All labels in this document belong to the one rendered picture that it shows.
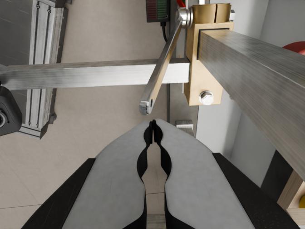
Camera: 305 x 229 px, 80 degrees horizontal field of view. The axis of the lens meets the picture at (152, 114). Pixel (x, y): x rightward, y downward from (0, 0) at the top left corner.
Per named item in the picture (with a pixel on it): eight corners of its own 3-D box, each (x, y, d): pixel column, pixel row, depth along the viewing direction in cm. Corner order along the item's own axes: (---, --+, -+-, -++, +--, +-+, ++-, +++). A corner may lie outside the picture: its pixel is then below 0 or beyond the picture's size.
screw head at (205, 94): (198, 103, 28) (199, 107, 27) (199, 90, 27) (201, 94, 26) (212, 102, 28) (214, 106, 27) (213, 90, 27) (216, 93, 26)
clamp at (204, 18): (183, 92, 33) (188, 106, 28) (187, 4, 26) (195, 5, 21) (214, 91, 33) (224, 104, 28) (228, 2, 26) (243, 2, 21)
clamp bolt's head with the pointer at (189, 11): (167, 4, 35) (176, 32, 24) (168, -12, 33) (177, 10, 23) (177, 3, 35) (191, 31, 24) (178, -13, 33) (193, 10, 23)
